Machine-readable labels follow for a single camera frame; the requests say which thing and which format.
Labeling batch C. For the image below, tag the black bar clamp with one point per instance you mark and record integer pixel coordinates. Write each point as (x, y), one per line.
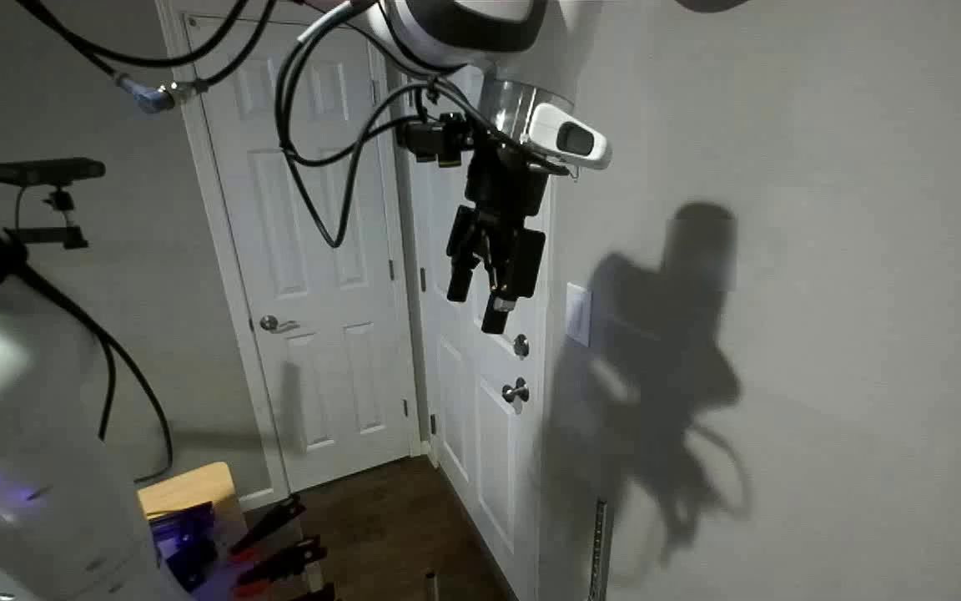
(267, 522)
(286, 559)

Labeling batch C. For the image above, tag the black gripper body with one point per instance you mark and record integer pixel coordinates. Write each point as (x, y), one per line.
(506, 187)

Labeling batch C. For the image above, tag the white wall light switch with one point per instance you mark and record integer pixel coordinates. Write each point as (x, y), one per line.
(579, 310)

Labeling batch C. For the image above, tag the white cabinet door panel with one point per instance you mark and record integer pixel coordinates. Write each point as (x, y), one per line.
(482, 444)

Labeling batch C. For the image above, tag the white panelled door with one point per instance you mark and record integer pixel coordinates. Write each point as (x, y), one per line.
(314, 279)

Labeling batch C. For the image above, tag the black stereo camera bar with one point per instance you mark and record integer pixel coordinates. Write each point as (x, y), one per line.
(49, 171)

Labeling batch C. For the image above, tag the silver round door knob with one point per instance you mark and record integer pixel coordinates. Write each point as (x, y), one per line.
(514, 390)

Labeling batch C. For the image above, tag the dark door hinge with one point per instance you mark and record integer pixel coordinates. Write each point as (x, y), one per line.
(431, 423)
(404, 404)

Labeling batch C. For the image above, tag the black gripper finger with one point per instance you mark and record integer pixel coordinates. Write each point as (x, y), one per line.
(462, 251)
(514, 271)

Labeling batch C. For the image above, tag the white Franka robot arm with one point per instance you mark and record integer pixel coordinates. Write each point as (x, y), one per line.
(449, 29)

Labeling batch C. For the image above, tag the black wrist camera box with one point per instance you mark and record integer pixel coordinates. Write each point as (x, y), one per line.
(431, 141)

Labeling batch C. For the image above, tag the purple lit object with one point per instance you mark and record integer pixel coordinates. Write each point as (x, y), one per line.
(184, 544)

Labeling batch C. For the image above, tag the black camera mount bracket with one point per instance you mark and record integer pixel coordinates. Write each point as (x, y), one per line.
(49, 221)

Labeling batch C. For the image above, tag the silver deadbolt thumb turn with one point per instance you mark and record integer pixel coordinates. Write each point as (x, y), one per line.
(522, 346)

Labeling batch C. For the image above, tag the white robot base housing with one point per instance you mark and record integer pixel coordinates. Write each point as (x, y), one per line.
(24, 444)

